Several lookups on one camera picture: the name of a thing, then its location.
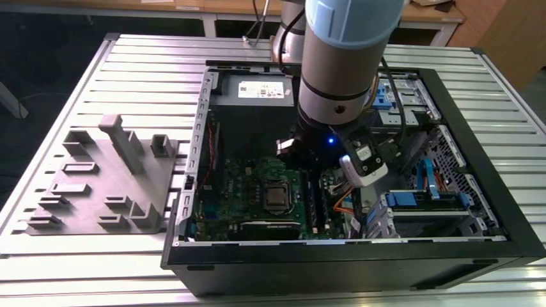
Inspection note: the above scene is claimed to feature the RAM stick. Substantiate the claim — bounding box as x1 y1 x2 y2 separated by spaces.
317 171 329 232
304 171 320 230

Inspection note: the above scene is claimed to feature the grey power supply unit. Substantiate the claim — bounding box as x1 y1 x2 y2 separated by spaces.
210 75 301 157

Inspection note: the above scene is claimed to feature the silver CPU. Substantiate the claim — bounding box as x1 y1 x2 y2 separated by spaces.
264 187 290 207

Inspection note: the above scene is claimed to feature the CPU socket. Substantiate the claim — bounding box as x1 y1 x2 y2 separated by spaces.
260 178 298 217

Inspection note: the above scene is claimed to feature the green motherboard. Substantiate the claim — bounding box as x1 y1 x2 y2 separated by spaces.
190 156 354 240

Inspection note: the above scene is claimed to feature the blue disk carrier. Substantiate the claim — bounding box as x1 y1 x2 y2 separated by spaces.
384 191 469 212
372 83 396 111

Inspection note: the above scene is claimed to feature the black graphics card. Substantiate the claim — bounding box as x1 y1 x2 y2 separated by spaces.
228 220 301 240

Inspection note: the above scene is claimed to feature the silver drive cage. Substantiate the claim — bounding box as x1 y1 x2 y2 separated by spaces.
368 72 440 145

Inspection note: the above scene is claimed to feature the silver disk bay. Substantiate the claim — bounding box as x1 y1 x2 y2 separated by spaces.
365 190 485 239

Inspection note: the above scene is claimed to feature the black open PC case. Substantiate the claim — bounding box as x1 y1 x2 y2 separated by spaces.
160 59 546 297

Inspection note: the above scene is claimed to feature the grey parts rack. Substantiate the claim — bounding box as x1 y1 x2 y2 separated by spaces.
25 113 180 237

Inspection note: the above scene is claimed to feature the wooden workbench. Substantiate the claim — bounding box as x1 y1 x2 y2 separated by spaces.
0 0 467 47

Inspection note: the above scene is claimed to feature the brown cabinet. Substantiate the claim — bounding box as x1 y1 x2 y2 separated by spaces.
447 0 546 93

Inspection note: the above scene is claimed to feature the small grey wrist camera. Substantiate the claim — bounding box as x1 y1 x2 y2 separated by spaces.
274 138 296 157

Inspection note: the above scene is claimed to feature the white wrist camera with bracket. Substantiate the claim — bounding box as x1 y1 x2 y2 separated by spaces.
336 126 389 189

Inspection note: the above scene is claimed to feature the orange wire bundle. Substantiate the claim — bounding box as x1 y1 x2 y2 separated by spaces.
333 191 357 214

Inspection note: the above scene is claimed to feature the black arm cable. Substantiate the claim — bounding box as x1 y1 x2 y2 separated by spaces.
376 57 407 151

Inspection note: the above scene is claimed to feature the blue flat data wire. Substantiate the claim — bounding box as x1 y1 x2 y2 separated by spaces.
415 158 440 201

